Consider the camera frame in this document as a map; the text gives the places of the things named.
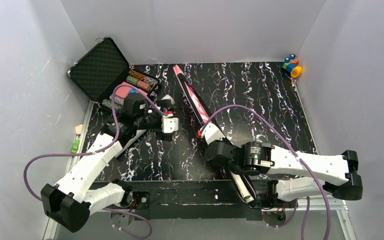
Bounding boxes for white shuttlecock tube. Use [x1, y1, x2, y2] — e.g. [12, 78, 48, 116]
[122, 95, 176, 157]

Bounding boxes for aluminium rail frame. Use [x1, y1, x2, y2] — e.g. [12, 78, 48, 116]
[42, 99, 357, 240]

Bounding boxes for green red chip stack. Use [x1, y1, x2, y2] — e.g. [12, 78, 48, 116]
[126, 76, 152, 93]

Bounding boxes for chrome case handle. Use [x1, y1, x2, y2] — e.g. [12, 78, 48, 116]
[147, 90, 158, 110]

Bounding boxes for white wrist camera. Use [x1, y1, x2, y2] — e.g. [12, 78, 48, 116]
[161, 116, 179, 134]
[197, 123, 225, 145]

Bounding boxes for pink card deck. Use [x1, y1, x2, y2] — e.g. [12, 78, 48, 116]
[115, 86, 132, 99]

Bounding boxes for green clip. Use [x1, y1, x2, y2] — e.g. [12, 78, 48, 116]
[71, 139, 80, 155]

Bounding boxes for pink racket bag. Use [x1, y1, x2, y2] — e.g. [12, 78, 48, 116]
[173, 64, 257, 208]

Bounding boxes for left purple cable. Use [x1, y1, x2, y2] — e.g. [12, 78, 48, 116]
[23, 83, 173, 240]

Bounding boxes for brown striped chip stack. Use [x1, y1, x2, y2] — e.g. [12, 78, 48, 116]
[128, 69, 159, 87]

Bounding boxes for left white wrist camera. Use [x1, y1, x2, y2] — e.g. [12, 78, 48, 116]
[161, 116, 179, 134]

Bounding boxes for green purple chip stack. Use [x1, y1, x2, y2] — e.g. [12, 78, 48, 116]
[101, 99, 123, 113]

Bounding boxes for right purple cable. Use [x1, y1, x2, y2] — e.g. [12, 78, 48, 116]
[200, 104, 333, 240]

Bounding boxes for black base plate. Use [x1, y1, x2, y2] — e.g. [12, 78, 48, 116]
[122, 179, 315, 222]

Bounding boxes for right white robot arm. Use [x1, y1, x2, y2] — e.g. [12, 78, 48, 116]
[204, 140, 363, 202]

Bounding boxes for purple cable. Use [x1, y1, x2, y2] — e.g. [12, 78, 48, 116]
[23, 83, 173, 240]
[200, 104, 333, 240]

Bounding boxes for beige clip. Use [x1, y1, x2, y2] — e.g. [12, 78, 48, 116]
[75, 124, 84, 135]

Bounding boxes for black poker chip case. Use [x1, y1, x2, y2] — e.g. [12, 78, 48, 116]
[67, 36, 162, 121]

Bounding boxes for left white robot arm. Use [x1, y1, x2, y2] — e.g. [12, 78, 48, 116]
[40, 92, 179, 233]

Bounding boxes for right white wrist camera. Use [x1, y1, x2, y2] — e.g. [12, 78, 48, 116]
[197, 123, 225, 145]

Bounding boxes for purple patterned chip stack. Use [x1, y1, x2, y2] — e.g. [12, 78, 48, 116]
[110, 95, 125, 107]

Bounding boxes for colourful toy blocks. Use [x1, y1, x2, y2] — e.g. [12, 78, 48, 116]
[281, 54, 303, 79]

